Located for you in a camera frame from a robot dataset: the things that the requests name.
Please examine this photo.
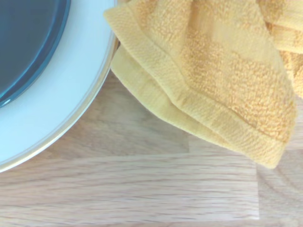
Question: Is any dark blue round plate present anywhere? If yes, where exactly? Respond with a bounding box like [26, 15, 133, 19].
[0, 0, 72, 108]

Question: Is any large cream round plate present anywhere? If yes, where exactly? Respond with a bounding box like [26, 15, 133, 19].
[0, 0, 118, 173]

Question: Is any yellow terry towel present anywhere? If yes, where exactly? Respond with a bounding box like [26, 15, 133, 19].
[103, 0, 303, 170]

